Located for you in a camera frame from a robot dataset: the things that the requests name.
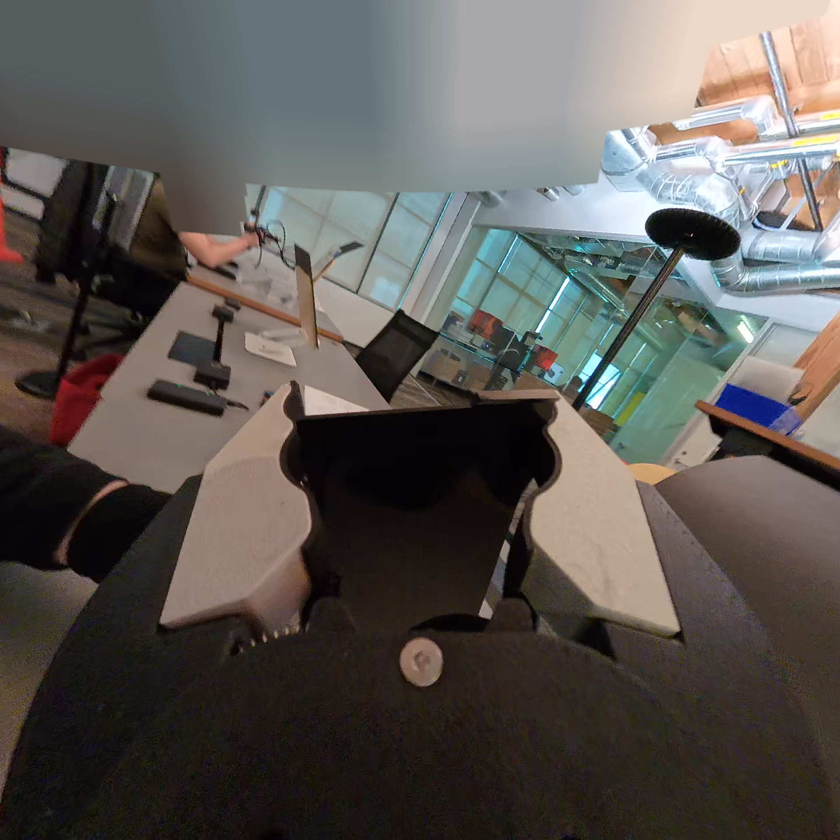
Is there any black office chair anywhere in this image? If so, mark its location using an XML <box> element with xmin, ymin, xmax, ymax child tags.
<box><xmin>357</xmin><ymin>309</ymin><xmax>441</xmax><ymax>401</ymax></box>

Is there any black device on stand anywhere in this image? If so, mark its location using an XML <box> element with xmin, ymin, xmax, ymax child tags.
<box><xmin>168</xmin><ymin>305</ymin><xmax>244</xmax><ymax>389</ymax></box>

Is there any black flat rectangular device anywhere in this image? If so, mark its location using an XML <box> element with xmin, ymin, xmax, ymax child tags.
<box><xmin>147</xmin><ymin>380</ymin><xmax>228</xmax><ymax>418</ymax></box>

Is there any wooden standing desk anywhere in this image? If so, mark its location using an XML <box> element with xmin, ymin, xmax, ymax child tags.
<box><xmin>696</xmin><ymin>401</ymin><xmax>840</xmax><ymax>484</ymax></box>

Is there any small blue bin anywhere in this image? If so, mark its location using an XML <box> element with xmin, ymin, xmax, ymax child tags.
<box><xmin>716</xmin><ymin>384</ymin><xmax>802</xmax><ymax>437</ymax></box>

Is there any black round-top pole stand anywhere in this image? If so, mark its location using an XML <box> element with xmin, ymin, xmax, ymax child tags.
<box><xmin>574</xmin><ymin>208</ymin><xmax>742</xmax><ymax>410</ymax></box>

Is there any black fabric piece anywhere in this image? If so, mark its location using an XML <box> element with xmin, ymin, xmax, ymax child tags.
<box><xmin>283</xmin><ymin>388</ymin><xmax>563</xmax><ymax>631</ymax></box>

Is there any orange traffic cone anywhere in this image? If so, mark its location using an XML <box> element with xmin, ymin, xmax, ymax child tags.
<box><xmin>0</xmin><ymin>151</ymin><xmax>27</xmax><ymax>263</ymax></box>

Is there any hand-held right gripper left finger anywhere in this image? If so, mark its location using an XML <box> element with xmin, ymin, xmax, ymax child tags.
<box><xmin>161</xmin><ymin>384</ymin><xmax>322</xmax><ymax>628</ymax></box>

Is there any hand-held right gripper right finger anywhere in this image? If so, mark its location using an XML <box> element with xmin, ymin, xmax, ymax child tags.
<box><xmin>506</xmin><ymin>394</ymin><xmax>683</xmax><ymax>640</ymax></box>

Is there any silver bent duct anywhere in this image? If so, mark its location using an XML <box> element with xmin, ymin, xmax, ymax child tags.
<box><xmin>602</xmin><ymin>95</ymin><xmax>840</xmax><ymax>296</ymax></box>

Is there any white flat device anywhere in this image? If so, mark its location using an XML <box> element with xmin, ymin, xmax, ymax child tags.
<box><xmin>245</xmin><ymin>331</ymin><xmax>300</xmax><ymax>367</ymax></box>

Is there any person's left forearm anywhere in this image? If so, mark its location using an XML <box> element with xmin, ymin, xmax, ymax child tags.
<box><xmin>0</xmin><ymin>427</ymin><xmax>174</xmax><ymax>585</ymax></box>

